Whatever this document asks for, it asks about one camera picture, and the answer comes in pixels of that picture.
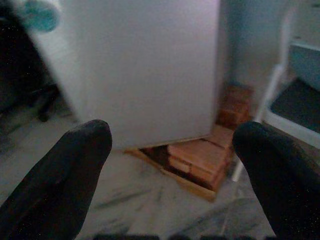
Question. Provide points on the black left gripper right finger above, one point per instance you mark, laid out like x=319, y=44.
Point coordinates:
x=282, y=187

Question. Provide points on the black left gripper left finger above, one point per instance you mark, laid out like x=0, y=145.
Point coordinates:
x=55, y=187

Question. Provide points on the small teal round object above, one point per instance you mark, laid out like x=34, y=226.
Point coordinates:
x=41, y=15

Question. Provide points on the white fridge body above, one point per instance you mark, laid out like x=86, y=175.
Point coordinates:
x=137, y=75

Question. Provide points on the white fridge door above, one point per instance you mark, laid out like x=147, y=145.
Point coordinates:
x=307, y=60

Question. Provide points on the orange brick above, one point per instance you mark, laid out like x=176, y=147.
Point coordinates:
x=200, y=160
x=235, y=107

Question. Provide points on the wooden floor frame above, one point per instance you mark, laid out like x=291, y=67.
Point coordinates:
x=200, y=191

